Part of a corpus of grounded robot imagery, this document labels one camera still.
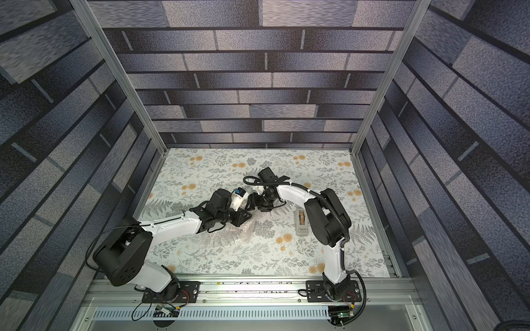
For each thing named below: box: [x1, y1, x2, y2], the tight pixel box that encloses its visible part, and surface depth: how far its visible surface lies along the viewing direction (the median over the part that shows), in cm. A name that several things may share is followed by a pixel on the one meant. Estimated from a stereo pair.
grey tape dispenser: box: [294, 208, 309, 238], surface depth 89 cm
